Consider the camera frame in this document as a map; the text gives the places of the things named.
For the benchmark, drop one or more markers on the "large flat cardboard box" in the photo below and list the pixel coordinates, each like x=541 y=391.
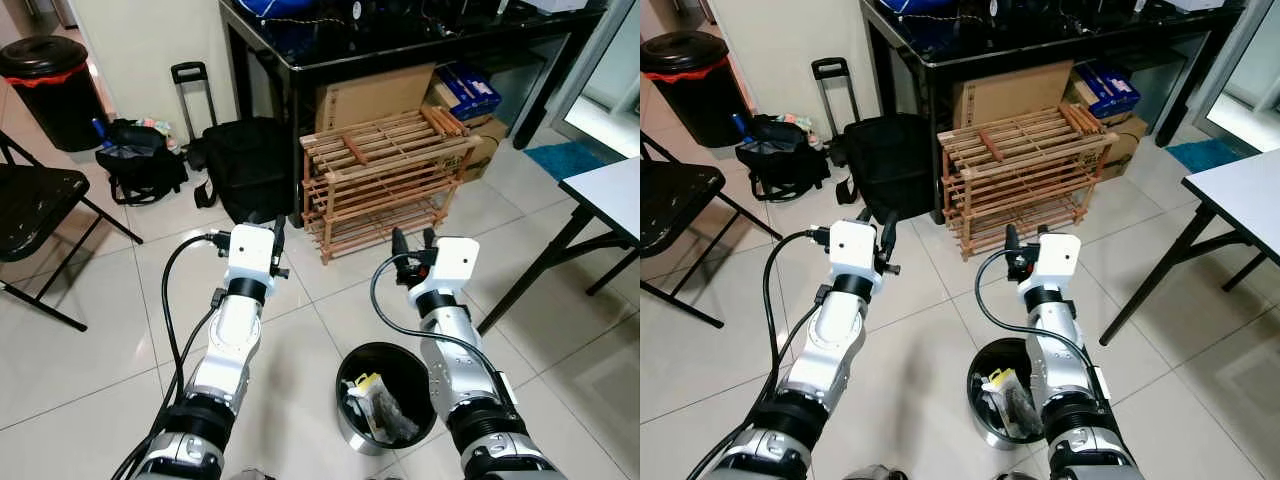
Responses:
x=375 y=95
x=1010 y=92

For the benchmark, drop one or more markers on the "black glass-top table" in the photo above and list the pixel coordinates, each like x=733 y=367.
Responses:
x=1040 y=38
x=400 y=40

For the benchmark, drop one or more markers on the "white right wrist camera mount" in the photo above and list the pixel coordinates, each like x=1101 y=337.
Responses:
x=1058 y=258
x=455 y=262

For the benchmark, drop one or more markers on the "blue printed box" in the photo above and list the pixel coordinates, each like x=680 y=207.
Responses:
x=1108 y=88
x=468 y=90

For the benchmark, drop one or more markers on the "blue plastic bag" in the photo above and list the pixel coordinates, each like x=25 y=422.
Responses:
x=285 y=7
x=920 y=5

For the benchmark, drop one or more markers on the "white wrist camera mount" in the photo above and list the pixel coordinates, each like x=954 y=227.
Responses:
x=853 y=250
x=455 y=262
x=250 y=255
x=1058 y=258

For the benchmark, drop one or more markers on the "small blue object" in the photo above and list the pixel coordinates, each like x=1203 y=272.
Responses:
x=739 y=124
x=100 y=130

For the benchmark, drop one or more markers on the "black folding chair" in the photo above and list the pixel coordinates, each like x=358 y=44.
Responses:
x=35 y=205
x=675 y=205

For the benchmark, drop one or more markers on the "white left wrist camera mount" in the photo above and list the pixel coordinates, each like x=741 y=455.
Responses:
x=853 y=250
x=250 y=255

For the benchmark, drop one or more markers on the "black trolley bag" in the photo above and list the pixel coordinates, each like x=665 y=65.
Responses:
x=250 y=165
x=895 y=160

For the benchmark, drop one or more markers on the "crumpled plastic trash wrappers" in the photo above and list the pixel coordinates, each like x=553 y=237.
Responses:
x=1010 y=405
x=380 y=410

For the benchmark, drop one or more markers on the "blue floor mat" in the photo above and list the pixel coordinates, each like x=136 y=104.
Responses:
x=1205 y=155
x=565 y=160

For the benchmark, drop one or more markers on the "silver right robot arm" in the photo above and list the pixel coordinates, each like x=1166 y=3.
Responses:
x=455 y=345
x=1060 y=345

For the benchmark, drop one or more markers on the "large black lidded bin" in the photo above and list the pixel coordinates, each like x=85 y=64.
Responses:
x=690 y=85
x=50 y=95

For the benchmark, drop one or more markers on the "grey glass door frame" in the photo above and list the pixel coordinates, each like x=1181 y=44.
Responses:
x=1225 y=60
x=590 y=70

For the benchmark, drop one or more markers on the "open black fabric bag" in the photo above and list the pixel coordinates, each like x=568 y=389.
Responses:
x=785 y=160
x=140 y=165

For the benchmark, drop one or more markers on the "small brown cardboard box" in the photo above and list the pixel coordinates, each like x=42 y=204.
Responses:
x=1128 y=135
x=490 y=140

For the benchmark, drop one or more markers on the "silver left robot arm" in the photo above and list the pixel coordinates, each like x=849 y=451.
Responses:
x=230 y=340
x=830 y=340

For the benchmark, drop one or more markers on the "white table with black legs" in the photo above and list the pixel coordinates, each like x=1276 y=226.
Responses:
x=1245 y=195
x=610 y=195

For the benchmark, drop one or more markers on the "wooden slatted shoe rack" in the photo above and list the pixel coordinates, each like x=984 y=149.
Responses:
x=1025 y=160
x=385 y=165

